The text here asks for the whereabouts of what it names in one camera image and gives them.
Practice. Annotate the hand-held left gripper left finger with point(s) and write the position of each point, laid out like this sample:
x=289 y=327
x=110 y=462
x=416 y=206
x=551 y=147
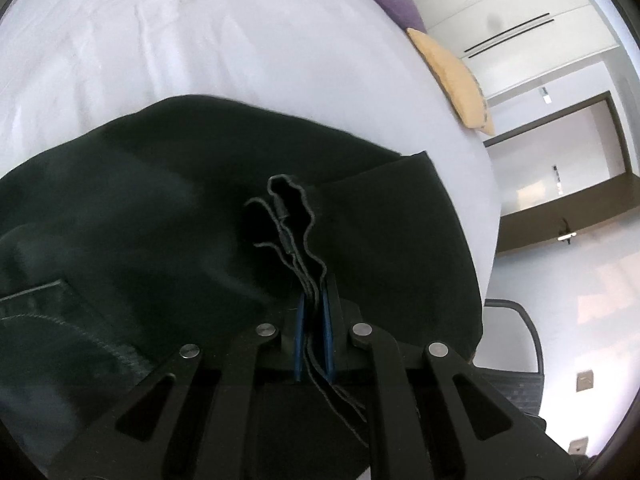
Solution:
x=300 y=340

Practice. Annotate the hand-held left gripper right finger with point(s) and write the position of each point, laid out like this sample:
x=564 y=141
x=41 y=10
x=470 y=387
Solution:
x=327 y=335

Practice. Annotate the black denim pants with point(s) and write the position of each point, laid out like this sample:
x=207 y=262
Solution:
x=150 y=210

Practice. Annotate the grey chair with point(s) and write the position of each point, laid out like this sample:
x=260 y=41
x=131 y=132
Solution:
x=525 y=360

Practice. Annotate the yellow pillow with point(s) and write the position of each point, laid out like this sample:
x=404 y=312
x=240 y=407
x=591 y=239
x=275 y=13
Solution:
x=460 y=80

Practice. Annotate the bed with white sheet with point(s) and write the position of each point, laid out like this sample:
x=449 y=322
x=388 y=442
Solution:
x=200 y=35

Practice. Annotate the white wardrobe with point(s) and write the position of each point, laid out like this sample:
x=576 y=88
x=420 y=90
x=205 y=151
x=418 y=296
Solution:
x=500 y=5

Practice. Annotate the dark brown door frame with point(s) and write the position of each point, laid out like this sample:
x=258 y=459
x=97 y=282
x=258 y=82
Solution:
x=545 y=220

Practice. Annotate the wall switch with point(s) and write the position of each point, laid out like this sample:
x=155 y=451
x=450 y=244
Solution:
x=584 y=380

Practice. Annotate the wall socket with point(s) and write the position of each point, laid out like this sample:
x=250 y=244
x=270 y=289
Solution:
x=579 y=446

